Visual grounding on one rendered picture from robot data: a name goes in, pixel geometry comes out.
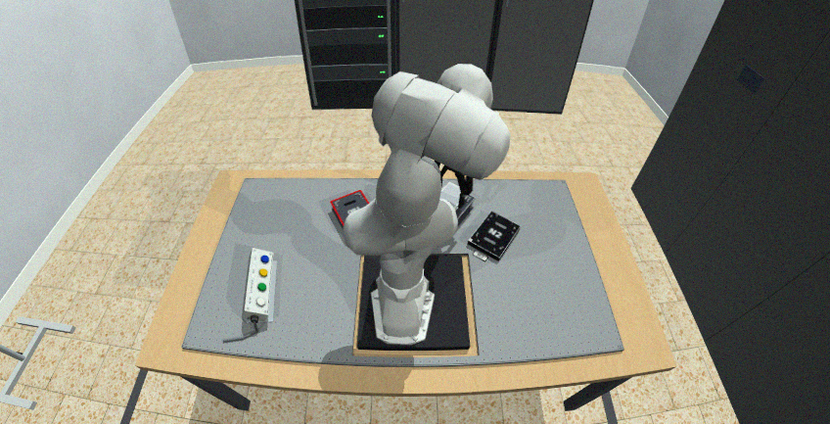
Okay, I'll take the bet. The white operator button panel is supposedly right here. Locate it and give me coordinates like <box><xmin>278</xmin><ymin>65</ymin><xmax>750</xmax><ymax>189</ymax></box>
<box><xmin>234</xmin><ymin>248</ymin><xmax>277</xmax><ymax>341</ymax></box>

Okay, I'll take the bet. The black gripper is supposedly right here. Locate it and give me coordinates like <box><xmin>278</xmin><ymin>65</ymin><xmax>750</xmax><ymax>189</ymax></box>
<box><xmin>440</xmin><ymin>165</ymin><xmax>473</xmax><ymax>209</ymax></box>

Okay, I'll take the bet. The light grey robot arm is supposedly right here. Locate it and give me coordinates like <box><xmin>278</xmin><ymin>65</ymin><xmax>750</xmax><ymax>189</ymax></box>
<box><xmin>343</xmin><ymin>64</ymin><xmax>511</xmax><ymax>345</ymax></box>

